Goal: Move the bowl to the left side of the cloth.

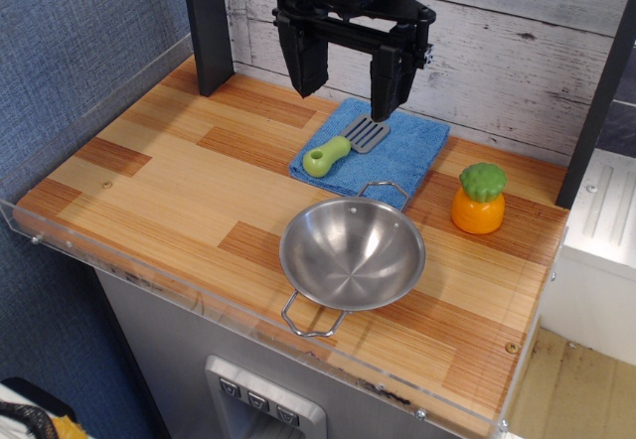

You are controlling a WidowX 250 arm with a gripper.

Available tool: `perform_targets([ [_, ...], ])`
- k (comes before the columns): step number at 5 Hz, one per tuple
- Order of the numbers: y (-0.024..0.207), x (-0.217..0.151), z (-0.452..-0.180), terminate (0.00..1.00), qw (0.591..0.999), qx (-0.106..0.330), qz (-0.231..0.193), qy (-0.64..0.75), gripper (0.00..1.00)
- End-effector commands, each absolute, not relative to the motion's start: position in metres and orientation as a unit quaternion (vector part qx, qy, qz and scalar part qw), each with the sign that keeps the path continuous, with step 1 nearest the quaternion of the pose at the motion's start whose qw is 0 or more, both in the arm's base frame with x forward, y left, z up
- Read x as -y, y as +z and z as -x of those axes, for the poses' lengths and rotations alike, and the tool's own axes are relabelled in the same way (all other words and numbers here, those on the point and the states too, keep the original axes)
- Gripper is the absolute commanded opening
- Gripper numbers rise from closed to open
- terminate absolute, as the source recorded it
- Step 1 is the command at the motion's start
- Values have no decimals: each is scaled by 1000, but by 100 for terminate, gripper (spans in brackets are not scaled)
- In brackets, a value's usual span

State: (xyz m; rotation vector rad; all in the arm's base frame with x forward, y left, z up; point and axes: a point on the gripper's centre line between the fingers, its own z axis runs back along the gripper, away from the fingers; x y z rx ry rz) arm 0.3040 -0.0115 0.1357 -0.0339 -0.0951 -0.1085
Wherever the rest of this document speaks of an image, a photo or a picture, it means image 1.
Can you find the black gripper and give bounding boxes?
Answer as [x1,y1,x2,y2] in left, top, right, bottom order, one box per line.
[272,0,436,122]

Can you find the stainless steel bowl with handles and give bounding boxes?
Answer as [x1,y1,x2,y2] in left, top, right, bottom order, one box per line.
[279,181,426,338]

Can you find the blue folded cloth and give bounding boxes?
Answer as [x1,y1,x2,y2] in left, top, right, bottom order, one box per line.
[289,98,450,209]

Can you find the orange toy carrot green top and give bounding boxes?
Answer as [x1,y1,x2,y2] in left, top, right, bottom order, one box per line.
[450,162,507,234]

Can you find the grey toy fridge cabinet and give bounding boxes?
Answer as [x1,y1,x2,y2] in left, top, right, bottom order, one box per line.
[97,271,452,438]

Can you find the white appliance on right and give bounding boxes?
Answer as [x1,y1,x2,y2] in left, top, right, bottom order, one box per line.
[540,149,635,365]

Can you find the silver dispenser button panel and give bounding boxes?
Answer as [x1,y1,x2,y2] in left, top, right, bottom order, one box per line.
[205,355,328,438]

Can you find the yellow black object bottom left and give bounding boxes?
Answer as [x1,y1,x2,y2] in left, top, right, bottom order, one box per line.
[1,377,90,439]

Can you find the grey spatula with green handle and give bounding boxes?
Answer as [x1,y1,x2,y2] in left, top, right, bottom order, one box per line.
[302,114,391,178]

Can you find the black vertical post left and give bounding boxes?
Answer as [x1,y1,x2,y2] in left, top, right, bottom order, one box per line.
[186,0,235,96]

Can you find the black vertical post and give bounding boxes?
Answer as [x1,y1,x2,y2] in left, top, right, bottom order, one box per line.
[186,0,235,96]
[556,0,635,209]

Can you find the black vertical post right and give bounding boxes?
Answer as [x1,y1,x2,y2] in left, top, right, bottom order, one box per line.
[556,0,635,209]

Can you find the clear acrylic guard rail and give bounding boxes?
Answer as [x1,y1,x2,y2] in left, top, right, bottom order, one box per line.
[14,24,577,437]

